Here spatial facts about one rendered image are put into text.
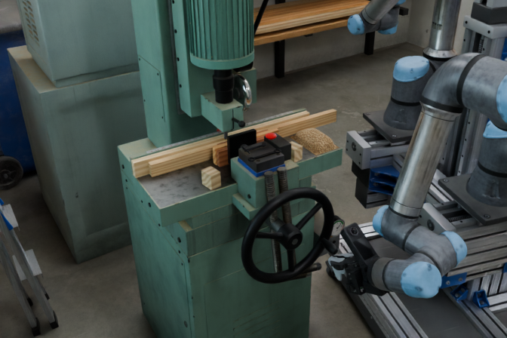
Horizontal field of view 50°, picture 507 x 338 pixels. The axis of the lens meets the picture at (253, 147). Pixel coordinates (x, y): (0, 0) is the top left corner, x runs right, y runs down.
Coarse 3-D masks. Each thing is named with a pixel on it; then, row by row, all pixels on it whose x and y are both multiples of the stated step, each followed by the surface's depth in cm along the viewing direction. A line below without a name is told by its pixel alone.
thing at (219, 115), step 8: (208, 96) 160; (208, 104) 158; (216, 104) 155; (224, 104) 155; (232, 104) 155; (240, 104) 155; (208, 112) 160; (216, 112) 155; (224, 112) 152; (232, 112) 154; (240, 112) 155; (208, 120) 161; (216, 120) 157; (224, 120) 153; (240, 120) 156; (224, 128) 154; (232, 128) 156
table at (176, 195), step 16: (208, 160) 161; (304, 160) 161; (320, 160) 164; (336, 160) 167; (144, 176) 154; (160, 176) 154; (176, 176) 154; (192, 176) 154; (224, 176) 153; (304, 176) 163; (144, 192) 149; (160, 192) 147; (176, 192) 146; (192, 192) 146; (208, 192) 146; (224, 192) 149; (160, 208) 140; (176, 208) 143; (192, 208) 146; (208, 208) 148; (240, 208) 148; (256, 208) 145; (160, 224) 143
